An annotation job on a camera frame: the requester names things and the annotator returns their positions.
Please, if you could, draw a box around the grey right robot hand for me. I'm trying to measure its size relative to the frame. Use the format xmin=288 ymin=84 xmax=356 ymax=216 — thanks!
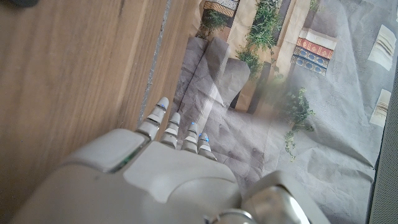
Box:
xmin=9 ymin=96 xmax=332 ymax=224

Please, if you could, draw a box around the printed backdrop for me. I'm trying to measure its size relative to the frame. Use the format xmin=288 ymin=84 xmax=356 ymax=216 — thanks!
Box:
xmin=167 ymin=0 xmax=398 ymax=224

